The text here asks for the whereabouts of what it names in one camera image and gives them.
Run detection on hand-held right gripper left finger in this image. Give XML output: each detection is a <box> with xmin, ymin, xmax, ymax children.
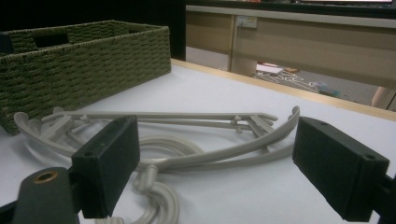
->
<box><xmin>71</xmin><ymin>115</ymin><xmax>141</xmax><ymax>219</ymax></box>

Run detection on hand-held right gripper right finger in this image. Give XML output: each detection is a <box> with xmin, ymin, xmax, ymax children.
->
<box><xmin>291</xmin><ymin>116</ymin><xmax>390</xmax><ymax>223</ymax></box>

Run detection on green woven basket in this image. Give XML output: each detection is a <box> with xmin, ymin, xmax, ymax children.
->
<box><xmin>0</xmin><ymin>20</ymin><xmax>173</xmax><ymax>136</ymax></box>

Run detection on teal small item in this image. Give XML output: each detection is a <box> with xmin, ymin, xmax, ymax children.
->
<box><xmin>317</xmin><ymin>81</ymin><xmax>340</xmax><ymax>96</ymax></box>

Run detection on white paper sheets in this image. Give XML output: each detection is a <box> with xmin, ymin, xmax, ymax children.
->
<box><xmin>256</xmin><ymin>63</ymin><xmax>284</xmax><ymax>76</ymax></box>

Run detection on beige desk partition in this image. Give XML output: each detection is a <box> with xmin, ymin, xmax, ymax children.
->
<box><xmin>185</xmin><ymin>4</ymin><xmax>396</xmax><ymax>91</ymax></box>

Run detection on white frame parts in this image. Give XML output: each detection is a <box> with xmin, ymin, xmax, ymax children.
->
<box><xmin>253</xmin><ymin>71</ymin><xmax>319</xmax><ymax>93</ymax></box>

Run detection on white wall socket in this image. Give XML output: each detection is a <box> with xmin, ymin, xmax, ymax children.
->
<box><xmin>235</xmin><ymin>15</ymin><xmax>259</xmax><ymax>30</ymax></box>

